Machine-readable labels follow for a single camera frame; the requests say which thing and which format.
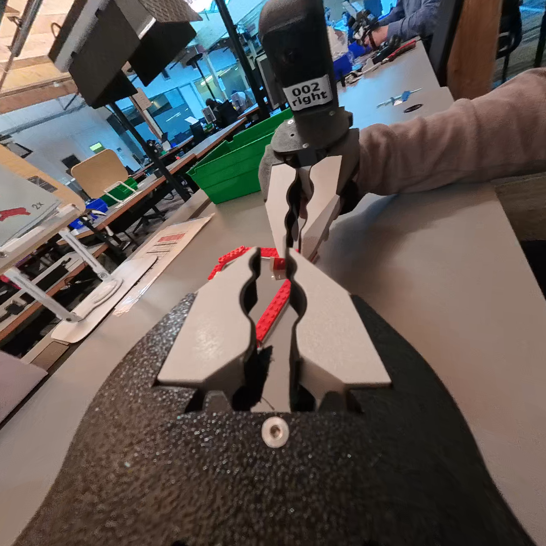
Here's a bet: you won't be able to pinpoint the computer monitor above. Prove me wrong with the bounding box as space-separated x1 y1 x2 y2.
255 55 280 109

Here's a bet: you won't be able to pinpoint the green plastic bin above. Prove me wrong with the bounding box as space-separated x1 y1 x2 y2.
186 132 276 206
232 107 295 148

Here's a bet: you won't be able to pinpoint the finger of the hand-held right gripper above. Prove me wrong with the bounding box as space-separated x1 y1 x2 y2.
301 156 343 262
264 163 301 258

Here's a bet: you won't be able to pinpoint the blue white small item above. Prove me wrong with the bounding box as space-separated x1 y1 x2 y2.
377 89 422 108

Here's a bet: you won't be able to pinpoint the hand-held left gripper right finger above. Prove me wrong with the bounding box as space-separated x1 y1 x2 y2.
284 249 392 412

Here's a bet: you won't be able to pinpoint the small green bin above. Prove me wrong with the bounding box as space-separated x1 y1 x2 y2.
102 178 138 205

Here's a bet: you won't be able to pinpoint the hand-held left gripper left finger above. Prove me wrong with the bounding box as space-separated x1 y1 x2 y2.
156 247 267 412

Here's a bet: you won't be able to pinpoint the black softbox light on stand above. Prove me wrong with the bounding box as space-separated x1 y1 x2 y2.
48 0 203 202

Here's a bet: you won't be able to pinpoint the wooden chair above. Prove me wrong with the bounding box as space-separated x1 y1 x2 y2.
70 149 129 201

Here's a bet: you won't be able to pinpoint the black stand pole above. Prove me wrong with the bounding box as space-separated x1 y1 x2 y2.
215 0 274 120

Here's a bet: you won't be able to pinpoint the person's right hand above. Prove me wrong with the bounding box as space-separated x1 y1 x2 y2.
258 126 362 219

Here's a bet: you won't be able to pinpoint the person's right forearm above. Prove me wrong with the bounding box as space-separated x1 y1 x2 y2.
356 67 546 198

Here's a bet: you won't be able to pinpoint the lego instruction booklet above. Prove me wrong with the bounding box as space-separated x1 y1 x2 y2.
0 166 62 248

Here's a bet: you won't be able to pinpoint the printed paper sheets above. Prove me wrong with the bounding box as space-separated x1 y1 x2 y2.
113 214 215 317

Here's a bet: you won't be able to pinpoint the instruction booklet on stand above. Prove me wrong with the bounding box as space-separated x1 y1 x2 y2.
0 145 156 344

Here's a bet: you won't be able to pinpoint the red lego frame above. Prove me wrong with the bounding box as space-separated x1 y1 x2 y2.
208 246 320 343

